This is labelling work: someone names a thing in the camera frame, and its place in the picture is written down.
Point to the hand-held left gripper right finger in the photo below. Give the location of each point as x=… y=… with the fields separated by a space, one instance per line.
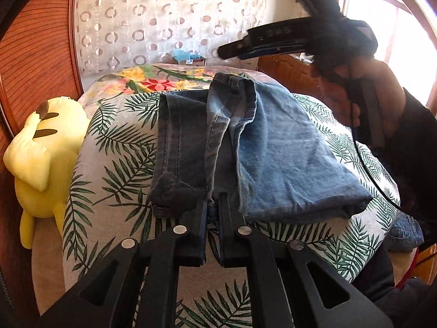
x=222 y=225

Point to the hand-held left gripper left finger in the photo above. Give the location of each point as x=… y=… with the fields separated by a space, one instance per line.
x=204 y=225

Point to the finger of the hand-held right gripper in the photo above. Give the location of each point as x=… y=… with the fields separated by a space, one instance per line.
x=273 y=52
x=273 y=34

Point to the blue denim pants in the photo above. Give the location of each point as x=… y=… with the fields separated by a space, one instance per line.
x=273 y=143

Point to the person's right hand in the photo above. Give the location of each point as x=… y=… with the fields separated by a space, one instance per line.
x=389 y=92

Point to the wooden side cabinet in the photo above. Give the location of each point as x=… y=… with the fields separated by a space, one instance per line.
x=286 y=71

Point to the cardboard box with blue cloth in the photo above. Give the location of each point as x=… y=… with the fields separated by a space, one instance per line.
x=186 y=56

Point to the leaf-print bed sheet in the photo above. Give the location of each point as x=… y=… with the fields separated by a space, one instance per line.
x=116 y=177

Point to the sheer circle-print curtain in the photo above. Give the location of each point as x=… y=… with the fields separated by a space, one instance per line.
x=153 y=24

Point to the floral blanket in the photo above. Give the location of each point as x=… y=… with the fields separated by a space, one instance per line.
x=143 y=78

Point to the person's black clothing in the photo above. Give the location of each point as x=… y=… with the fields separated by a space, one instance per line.
x=385 y=290

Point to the yellow plush toy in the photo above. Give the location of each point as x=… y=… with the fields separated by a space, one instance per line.
x=34 y=164

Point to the crumpled blue jeans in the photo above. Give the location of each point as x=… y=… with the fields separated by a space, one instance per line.
x=406 y=234

